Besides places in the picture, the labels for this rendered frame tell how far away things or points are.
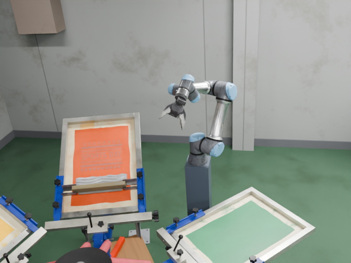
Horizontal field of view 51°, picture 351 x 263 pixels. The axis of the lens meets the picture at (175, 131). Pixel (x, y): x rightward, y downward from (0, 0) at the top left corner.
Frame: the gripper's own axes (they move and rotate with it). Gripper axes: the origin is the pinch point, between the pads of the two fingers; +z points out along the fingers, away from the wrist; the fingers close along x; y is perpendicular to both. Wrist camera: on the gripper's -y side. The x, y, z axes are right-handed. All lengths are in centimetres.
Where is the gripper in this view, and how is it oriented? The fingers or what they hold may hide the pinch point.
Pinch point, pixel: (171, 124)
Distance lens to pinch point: 211.9
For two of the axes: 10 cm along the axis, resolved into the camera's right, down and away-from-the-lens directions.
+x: -9.0, -4.1, -1.4
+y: -2.9, 3.1, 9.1
